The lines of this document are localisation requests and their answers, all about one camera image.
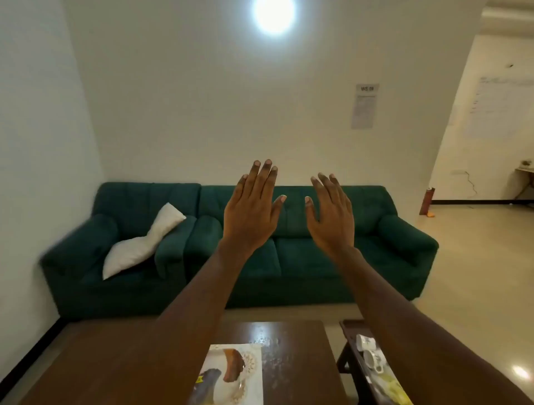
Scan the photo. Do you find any clear zip bag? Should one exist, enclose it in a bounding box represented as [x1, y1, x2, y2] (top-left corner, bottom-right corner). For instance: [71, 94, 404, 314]
[365, 367, 414, 405]

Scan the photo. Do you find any white gold placemat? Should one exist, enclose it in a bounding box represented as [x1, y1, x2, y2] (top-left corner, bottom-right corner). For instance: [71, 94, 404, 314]
[192, 343, 264, 405]

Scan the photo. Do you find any green fabric sofa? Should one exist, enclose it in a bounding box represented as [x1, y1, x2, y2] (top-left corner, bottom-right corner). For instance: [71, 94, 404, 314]
[183, 185, 439, 309]

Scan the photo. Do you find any green fabric armchair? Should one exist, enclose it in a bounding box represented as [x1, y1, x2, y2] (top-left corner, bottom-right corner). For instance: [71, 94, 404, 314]
[39, 182, 202, 321]

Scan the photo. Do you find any paper wall notice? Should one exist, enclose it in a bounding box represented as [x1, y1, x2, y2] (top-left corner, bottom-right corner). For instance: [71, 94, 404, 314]
[350, 83, 380, 130]

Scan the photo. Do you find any person's right hand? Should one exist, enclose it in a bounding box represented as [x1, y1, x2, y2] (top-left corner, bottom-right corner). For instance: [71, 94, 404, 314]
[304, 172, 356, 259]

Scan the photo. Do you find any white pillow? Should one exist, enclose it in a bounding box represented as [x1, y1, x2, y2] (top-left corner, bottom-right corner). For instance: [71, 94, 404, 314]
[102, 202, 187, 281]

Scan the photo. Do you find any large white wall sheet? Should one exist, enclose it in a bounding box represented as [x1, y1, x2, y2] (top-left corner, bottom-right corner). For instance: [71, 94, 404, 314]
[465, 75, 534, 141]

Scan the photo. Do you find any person's left forearm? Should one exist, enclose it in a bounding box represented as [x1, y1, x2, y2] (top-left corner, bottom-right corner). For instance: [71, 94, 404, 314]
[116, 241, 258, 405]

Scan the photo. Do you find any wooden side table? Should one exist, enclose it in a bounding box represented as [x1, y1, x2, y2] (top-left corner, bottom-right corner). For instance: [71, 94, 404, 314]
[513, 165, 534, 201]

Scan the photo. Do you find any brown wooden table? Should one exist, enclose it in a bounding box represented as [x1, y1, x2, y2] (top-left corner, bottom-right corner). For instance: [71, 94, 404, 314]
[18, 319, 349, 405]

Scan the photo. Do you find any dark plastic stool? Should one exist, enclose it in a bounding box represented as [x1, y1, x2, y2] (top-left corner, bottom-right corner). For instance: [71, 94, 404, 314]
[336, 342, 368, 405]

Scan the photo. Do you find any oval leaf-print platter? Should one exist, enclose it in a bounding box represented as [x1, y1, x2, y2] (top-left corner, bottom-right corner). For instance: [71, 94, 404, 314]
[199, 348, 258, 405]

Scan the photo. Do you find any round ceiling light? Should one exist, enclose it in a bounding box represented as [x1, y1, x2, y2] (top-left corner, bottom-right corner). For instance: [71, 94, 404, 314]
[252, 0, 297, 36]

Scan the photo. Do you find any brown plastic tray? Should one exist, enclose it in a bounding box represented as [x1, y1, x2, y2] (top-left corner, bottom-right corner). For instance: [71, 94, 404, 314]
[339, 319, 418, 405]

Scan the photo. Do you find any red-brown cylinder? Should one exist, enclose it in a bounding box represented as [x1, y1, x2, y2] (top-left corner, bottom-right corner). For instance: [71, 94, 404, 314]
[419, 186, 436, 216]

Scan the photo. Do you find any person's right forearm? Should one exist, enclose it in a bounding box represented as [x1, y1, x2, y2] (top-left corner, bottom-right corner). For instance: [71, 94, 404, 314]
[327, 246, 534, 405]

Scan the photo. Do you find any person's left hand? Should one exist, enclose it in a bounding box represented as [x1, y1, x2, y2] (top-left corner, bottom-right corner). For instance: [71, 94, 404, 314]
[222, 158, 288, 254]

